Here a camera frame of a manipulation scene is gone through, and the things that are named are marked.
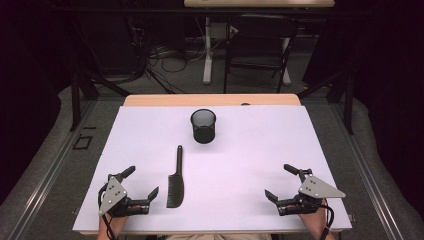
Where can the white desk leg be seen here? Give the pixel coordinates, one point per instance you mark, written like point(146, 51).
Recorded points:
point(208, 63)
point(286, 66)

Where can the black metal stand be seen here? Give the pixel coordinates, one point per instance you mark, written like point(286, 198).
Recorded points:
point(75, 100)
point(348, 100)

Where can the metal floor rail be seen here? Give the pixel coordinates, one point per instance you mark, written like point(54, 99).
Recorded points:
point(366, 170)
point(50, 173)

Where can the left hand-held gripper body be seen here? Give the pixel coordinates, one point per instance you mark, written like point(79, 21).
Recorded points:
point(112, 196)

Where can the black comb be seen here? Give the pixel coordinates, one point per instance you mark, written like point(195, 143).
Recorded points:
point(175, 190)

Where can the person's right hand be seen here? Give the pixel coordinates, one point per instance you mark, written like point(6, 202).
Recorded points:
point(313, 218)

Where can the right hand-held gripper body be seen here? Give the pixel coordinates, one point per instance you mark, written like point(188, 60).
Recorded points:
point(315, 189)

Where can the black mesh pen cup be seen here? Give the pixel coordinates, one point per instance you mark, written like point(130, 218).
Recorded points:
point(203, 131)

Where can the person's left hand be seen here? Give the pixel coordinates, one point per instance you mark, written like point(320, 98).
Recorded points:
point(116, 221)

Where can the white table mat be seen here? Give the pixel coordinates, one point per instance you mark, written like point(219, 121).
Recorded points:
point(233, 173)

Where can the black folding chair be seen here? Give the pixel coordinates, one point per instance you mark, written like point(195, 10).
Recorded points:
point(260, 30)

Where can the wooden table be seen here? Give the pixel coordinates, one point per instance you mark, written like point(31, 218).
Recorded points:
point(200, 99)

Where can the person's beige pants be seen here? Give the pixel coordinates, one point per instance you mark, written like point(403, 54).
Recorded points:
point(216, 237)

